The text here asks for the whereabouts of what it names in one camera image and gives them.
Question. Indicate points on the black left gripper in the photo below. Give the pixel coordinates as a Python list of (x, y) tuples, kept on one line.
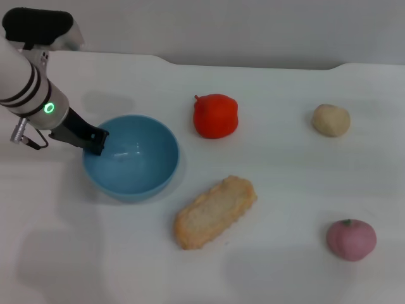
[(72, 130)]

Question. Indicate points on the blue bowl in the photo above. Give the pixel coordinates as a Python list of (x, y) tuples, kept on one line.
[(139, 171)]

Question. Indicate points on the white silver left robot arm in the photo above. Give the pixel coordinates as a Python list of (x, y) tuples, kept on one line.
[(31, 88)]

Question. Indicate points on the red tomato toy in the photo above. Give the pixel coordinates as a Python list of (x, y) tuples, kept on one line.
[(215, 115)]

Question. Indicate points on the round beige bun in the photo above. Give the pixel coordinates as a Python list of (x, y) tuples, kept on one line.
[(330, 120)]

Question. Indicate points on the pink peach toy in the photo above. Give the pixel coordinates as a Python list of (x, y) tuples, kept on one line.
[(351, 240)]

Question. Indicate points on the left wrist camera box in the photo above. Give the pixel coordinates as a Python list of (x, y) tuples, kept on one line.
[(34, 27)]

